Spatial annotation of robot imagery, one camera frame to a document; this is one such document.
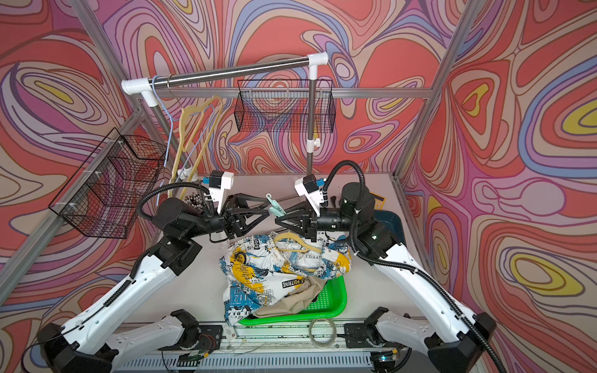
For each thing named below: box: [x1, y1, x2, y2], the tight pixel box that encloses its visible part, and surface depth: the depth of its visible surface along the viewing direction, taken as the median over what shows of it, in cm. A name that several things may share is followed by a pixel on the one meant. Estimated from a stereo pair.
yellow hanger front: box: [273, 231, 322, 254], surface depth 84 cm
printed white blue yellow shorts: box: [219, 232, 352, 326], surface depth 75 cm
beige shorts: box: [252, 275, 327, 318], surface depth 74 cm
